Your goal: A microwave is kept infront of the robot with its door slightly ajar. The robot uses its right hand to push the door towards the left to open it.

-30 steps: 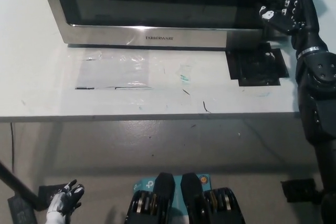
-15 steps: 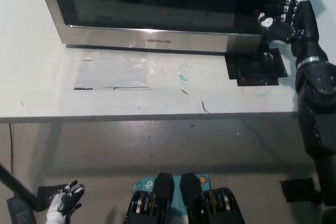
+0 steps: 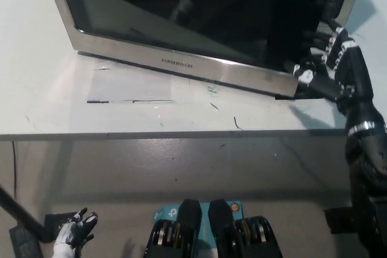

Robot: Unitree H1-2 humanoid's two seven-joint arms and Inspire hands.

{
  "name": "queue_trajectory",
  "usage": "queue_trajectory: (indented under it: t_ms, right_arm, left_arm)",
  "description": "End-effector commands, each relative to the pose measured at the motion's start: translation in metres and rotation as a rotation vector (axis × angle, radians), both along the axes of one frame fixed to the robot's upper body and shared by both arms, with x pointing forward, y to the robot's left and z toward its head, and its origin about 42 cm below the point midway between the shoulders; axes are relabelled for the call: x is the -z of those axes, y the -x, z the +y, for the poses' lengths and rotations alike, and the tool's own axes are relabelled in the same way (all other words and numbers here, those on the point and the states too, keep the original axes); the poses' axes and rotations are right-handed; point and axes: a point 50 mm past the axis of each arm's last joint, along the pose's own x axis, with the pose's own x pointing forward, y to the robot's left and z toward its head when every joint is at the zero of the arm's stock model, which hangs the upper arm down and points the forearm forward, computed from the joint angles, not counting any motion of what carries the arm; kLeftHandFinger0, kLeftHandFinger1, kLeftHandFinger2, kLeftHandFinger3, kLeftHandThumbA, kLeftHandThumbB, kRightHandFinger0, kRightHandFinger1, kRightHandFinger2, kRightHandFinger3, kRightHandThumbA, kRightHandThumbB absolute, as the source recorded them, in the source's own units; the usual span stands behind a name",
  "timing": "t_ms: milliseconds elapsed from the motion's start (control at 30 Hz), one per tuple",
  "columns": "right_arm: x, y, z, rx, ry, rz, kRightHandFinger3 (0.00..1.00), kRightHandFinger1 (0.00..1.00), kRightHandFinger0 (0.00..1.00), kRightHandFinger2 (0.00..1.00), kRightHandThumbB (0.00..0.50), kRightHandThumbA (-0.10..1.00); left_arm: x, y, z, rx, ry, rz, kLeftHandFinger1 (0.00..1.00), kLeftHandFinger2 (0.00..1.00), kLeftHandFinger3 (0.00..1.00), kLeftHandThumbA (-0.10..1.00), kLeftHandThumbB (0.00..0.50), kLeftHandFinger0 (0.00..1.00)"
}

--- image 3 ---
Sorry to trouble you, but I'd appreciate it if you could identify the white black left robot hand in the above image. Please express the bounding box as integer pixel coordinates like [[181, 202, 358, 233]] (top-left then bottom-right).
[[53, 208, 99, 258]]

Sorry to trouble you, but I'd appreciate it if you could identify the clear plastic tape sheet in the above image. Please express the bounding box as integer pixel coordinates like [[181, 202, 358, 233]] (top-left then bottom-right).
[[86, 67, 219, 104]]

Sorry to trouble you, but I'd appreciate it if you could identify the dark metal table leg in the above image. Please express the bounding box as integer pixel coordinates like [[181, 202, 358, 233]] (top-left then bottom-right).
[[0, 184, 54, 243]]

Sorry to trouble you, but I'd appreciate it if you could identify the thin black hanging cable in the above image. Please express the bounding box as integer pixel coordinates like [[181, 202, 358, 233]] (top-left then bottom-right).
[[11, 140, 18, 192]]

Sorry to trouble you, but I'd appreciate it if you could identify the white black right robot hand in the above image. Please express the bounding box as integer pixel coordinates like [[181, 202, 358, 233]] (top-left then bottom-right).
[[291, 19, 376, 114]]

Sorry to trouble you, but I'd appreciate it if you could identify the black ribbed floor pad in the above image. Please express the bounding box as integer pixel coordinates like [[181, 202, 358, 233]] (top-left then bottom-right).
[[8, 224, 43, 258]]

